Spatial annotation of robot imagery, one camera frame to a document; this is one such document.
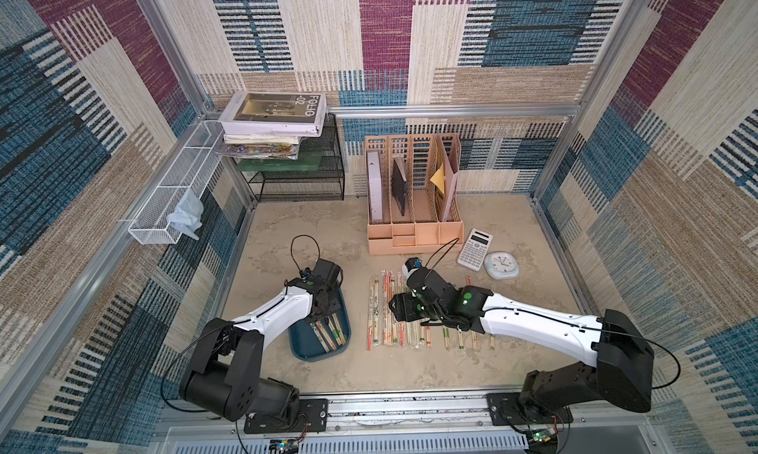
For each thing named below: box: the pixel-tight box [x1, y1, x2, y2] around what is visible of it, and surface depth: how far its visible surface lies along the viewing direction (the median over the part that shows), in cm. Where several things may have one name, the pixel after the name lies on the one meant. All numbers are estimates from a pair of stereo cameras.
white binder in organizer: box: [366, 150, 383, 222], surface depth 104 cm
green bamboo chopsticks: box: [373, 279, 380, 346], surface depth 91 cm
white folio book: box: [218, 91, 328, 138], surface depth 85 cm
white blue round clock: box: [483, 250, 521, 281], surface depth 100 cm
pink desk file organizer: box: [364, 133, 464, 256], surface depth 107 cm
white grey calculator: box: [456, 227, 494, 272], surface depth 106 cm
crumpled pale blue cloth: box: [165, 187, 205, 241], surface depth 69 cm
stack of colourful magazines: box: [215, 135, 301, 160], surface depth 83 cm
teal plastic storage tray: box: [288, 288, 352, 362], surface depth 87 cm
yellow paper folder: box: [429, 161, 445, 195], surface depth 91 cm
